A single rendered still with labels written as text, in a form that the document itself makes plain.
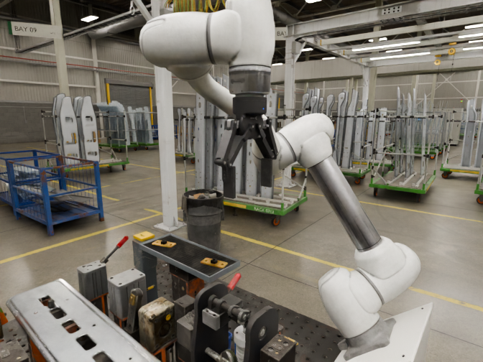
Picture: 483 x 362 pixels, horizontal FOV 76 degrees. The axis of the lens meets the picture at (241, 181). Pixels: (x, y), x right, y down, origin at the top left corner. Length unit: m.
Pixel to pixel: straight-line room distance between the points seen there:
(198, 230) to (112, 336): 2.65
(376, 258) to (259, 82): 0.82
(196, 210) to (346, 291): 2.50
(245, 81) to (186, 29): 0.15
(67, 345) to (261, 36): 0.94
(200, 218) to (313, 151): 2.54
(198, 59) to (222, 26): 0.08
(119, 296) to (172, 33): 0.77
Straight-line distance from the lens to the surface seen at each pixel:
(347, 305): 1.24
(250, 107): 0.66
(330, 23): 7.03
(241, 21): 0.67
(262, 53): 0.67
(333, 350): 1.46
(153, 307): 1.00
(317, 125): 1.16
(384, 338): 1.26
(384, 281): 1.28
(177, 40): 0.70
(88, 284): 1.34
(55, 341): 1.11
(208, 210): 3.50
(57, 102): 9.63
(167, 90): 4.47
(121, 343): 1.03
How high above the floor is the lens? 1.62
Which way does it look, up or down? 12 degrees down
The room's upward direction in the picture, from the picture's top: straight up
